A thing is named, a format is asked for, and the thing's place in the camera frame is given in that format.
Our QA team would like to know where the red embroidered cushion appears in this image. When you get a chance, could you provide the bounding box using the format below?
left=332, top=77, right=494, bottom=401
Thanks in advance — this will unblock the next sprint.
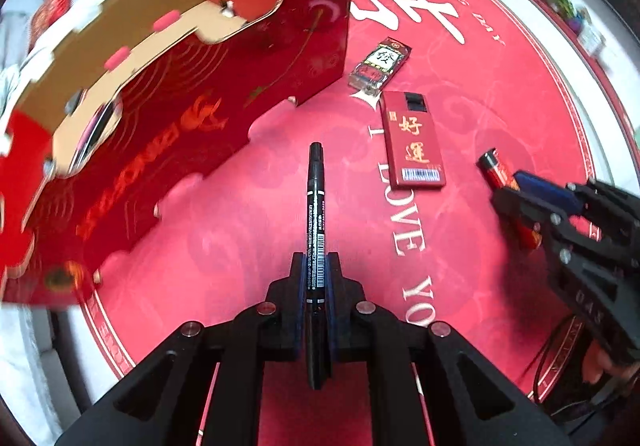
left=29, top=0, right=72, bottom=50

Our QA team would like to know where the person's hand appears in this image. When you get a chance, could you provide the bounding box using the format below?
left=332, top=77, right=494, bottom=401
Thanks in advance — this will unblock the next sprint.
left=582, top=340, right=618, bottom=384

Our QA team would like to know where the red round table mat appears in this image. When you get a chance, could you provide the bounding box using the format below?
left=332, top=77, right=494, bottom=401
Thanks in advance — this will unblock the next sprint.
left=85, top=0, right=593, bottom=398

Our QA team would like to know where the red cigarette pack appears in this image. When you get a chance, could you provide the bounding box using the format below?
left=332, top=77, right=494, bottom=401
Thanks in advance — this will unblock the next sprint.
left=381, top=91, right=446, bottom=189

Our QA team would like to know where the red lighter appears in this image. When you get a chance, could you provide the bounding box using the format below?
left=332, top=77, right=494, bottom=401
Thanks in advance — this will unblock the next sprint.
left=476, top=147, right=544, bottom=254

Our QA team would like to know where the patterned cigarette pack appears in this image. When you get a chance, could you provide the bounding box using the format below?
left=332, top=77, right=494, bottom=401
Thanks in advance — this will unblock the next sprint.
left=348, top=36, right=412, bottom=95

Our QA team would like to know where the black marker pen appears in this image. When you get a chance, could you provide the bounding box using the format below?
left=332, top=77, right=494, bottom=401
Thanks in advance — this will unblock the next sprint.
left=305, top=142, right=331, bottom=390

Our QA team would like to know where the red cardboard box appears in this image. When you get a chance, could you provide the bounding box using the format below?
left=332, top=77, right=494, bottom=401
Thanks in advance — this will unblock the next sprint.
left=1, top=0, right=350, bottom=307

